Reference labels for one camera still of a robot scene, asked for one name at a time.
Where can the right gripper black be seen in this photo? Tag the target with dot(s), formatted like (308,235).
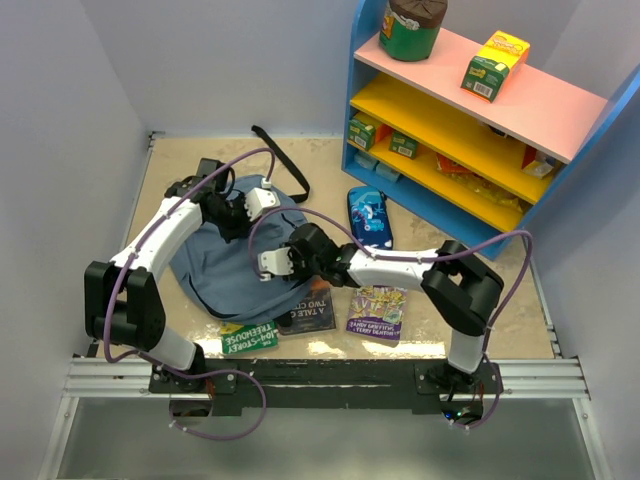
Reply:
(297,273)

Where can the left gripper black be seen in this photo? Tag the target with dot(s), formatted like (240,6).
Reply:
(243,228)

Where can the dark tale book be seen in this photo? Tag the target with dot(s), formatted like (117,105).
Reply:
(314,314)

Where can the blue student backpack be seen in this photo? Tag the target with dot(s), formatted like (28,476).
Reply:
(219,277)

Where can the purple treehouse book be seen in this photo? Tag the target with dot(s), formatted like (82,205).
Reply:
(376,314)

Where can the green treehouse book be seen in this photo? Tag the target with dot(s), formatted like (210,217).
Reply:
(240,339)

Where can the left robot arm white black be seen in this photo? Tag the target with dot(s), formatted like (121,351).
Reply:
(122,304)

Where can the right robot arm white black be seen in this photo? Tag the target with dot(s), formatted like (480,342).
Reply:
(463,289)

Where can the yellow snack bag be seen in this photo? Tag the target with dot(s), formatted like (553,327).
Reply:
(492,192)

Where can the blue patterned pencil case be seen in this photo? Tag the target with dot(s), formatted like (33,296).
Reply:
(369,220)

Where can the light blue box left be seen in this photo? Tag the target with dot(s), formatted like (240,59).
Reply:
(365,161)

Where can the light blue box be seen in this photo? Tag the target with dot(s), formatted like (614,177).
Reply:
(388,173)
(365,161)

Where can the light blue box right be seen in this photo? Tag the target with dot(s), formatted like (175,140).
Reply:
(388,173)

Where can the green box left shelf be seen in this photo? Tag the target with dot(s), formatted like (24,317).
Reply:
(362,130)

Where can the green box shelf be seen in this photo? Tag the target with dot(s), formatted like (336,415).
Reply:
(403,145)
(362,130)

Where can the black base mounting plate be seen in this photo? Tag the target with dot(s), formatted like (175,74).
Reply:
(420,386)

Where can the green box middle shelf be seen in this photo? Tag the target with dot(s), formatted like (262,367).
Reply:
(403,145)

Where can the colourful wooden shelf unit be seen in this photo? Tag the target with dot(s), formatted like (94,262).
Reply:
(424,101)

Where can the orange snack packet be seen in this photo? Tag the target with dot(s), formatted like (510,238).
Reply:
(448,166)

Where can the red yellow box right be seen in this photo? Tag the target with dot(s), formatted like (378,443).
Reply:
(538,164)

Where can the green brown canister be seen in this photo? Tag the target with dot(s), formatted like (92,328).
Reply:
(410,28)

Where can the yellow green carton box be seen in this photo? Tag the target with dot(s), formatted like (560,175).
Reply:
(492,67)

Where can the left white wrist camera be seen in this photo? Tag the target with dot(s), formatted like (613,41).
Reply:
(259,201)

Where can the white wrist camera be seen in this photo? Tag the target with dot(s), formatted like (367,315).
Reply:
(274,262)
(259,201)

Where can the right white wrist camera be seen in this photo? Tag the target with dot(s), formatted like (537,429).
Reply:
(274,262)

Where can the aluminium frame rail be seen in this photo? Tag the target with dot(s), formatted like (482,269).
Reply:
(110,426)

